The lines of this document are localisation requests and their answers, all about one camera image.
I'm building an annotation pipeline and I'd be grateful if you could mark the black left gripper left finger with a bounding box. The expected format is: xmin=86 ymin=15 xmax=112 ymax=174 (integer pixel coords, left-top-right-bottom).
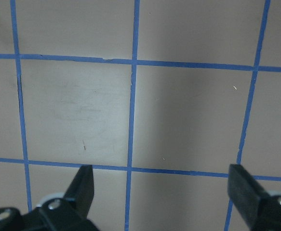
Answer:
xmin=0 ymin=165 xmax=99 ymax=231

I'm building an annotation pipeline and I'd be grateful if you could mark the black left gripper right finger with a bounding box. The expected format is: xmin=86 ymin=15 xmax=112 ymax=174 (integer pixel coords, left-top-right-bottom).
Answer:
xmin=227 ymin=164 xmax=281 ymax=231

